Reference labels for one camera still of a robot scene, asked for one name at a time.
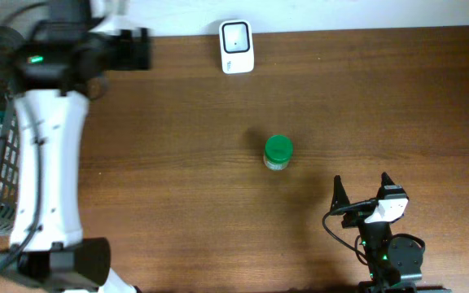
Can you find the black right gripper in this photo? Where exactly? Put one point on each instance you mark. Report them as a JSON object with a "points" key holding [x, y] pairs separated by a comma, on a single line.
{"points": [[339, 197]]}

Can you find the green lid jar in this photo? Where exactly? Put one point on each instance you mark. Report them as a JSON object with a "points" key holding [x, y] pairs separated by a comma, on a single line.
{"points": [[278, 152]]}

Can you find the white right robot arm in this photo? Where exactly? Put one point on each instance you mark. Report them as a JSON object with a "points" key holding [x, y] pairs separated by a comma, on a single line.
{"points": [[394, 260]]}

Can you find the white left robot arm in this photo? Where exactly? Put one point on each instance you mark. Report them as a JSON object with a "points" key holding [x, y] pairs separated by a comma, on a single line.
{"points": [[53, 70]]}

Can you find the white barcode scanner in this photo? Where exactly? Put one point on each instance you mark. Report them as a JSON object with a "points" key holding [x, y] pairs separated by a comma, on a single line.
{"points": [[237, 48]]}

